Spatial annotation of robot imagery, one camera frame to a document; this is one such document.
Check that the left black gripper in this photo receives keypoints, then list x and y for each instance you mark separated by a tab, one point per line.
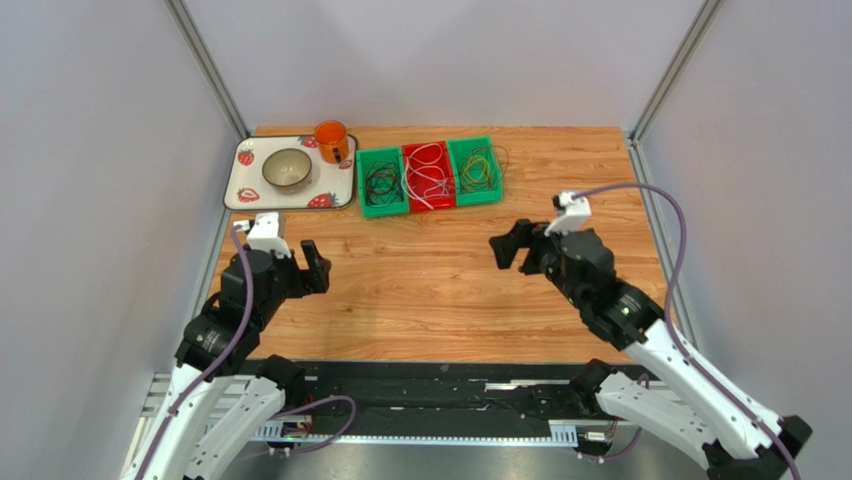
319	267

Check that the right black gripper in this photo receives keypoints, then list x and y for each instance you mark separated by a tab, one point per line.
534	249

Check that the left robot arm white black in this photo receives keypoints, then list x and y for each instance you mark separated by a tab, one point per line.
216	344

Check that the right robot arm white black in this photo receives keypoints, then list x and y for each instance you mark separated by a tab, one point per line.
724	430

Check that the right green bin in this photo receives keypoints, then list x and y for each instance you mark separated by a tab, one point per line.
478	170

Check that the green bin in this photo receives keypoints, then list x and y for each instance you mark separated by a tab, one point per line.
478	170
381	182

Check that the strawberry pattern tray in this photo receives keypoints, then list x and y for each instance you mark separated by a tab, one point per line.
333	185

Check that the beige ceramic bowl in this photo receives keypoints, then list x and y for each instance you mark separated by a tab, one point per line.
288	171

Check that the red bin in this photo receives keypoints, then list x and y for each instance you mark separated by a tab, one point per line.
429	177

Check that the left green bin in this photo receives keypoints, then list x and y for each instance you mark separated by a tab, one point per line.
381	182

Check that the orange mug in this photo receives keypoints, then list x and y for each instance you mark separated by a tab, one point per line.
332	141

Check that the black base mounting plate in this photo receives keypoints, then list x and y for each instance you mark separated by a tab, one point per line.
433	399

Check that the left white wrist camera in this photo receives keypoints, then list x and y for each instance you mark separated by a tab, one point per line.
266	233

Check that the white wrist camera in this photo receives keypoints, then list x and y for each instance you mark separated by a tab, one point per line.
266	233
573	210

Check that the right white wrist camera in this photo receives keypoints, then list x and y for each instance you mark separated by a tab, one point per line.
573	210

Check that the aluminium frame rail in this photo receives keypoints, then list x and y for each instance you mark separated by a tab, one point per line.
400	403

